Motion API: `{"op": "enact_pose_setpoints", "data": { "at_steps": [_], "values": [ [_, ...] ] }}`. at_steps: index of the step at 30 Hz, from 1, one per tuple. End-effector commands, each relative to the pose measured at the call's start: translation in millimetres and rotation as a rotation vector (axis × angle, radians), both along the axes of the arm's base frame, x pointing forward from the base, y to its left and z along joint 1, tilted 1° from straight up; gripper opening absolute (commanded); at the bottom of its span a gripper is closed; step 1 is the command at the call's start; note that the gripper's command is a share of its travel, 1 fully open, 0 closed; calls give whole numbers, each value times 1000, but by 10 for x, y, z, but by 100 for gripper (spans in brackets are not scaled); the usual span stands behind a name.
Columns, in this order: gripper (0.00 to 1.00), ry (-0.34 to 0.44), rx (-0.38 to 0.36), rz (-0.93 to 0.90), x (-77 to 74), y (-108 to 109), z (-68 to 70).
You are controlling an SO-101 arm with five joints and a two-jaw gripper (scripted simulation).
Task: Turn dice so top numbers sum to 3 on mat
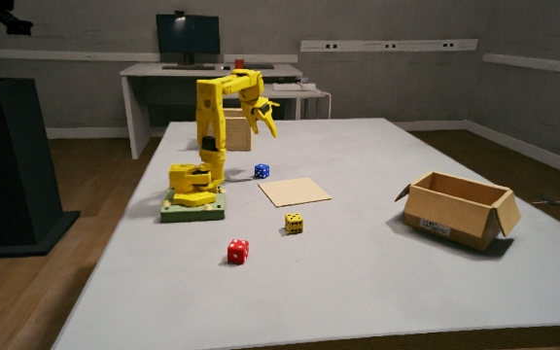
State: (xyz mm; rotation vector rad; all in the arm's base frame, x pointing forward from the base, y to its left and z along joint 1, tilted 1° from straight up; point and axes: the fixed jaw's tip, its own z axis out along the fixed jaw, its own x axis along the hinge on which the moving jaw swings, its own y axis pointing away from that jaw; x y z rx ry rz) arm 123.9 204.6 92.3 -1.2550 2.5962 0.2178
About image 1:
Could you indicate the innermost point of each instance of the red die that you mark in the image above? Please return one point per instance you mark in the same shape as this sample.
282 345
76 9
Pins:
237 251

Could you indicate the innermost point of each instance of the tan flat mat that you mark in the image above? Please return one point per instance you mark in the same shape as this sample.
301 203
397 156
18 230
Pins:
293 192

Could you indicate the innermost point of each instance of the yellow die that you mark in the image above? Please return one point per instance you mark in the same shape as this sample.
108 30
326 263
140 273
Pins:
294 223

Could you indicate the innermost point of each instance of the dark blue die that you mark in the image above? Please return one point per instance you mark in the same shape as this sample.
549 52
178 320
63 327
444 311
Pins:
261 171

